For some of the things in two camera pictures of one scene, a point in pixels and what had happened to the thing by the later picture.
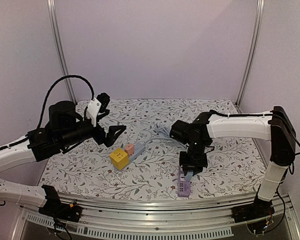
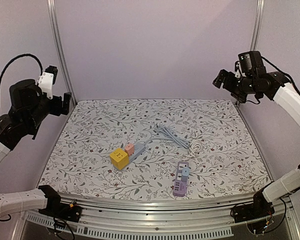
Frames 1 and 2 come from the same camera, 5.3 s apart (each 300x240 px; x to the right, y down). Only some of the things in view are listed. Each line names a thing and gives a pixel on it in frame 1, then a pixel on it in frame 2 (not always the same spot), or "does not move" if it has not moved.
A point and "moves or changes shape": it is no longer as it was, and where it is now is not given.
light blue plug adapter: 189,176 moves or changes shape
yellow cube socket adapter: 119,159 does not move
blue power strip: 139,148 does not move
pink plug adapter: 129,149 does not move
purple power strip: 183,189 moves or changes shape
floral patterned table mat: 144,161 does not move
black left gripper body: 99,137 → 57,109
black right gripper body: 193,162 → 226,79
